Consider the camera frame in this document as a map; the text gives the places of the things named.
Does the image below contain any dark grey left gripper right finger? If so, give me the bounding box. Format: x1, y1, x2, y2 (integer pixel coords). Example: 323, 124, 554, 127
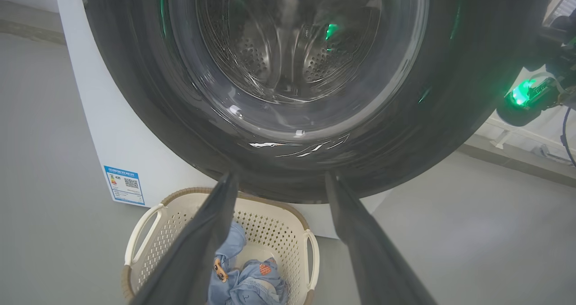
324, 172, 437, 305

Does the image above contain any right gripper body with green band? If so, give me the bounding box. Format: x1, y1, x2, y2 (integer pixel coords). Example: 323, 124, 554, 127
496, 73, 576, 127

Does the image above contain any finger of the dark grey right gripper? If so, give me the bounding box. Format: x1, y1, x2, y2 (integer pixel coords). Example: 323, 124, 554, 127
524, 26, 570, 72

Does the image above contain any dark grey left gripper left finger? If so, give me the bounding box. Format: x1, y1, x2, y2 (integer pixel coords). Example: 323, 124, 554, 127
130, 172, 239, 305

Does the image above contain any blue denim garment with patches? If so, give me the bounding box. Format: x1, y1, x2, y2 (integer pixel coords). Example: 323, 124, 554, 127
208, 221, 289, 305

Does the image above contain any black washing machine door with glass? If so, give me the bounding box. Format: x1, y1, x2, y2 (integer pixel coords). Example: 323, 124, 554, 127
79, 0, 555, 205

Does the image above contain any cream perforated laundry basket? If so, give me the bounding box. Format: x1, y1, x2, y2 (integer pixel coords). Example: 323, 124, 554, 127
121, 187, 321, 305

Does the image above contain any white front-load washing machine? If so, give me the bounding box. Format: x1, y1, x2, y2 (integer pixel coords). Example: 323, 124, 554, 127
56, 0, 392, 240

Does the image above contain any blue energy label sticker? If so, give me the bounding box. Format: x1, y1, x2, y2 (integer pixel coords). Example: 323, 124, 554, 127
103, 165, 146, 206

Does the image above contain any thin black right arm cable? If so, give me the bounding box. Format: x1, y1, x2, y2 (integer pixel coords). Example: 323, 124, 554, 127
560, 107, 576, 167

